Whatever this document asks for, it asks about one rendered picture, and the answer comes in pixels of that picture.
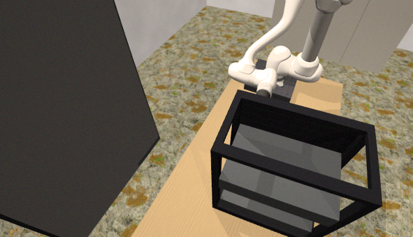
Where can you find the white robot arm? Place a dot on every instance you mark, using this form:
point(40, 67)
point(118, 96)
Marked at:
point(281, 63)

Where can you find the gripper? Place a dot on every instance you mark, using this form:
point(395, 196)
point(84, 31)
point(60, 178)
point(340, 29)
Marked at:
point(263, 93)

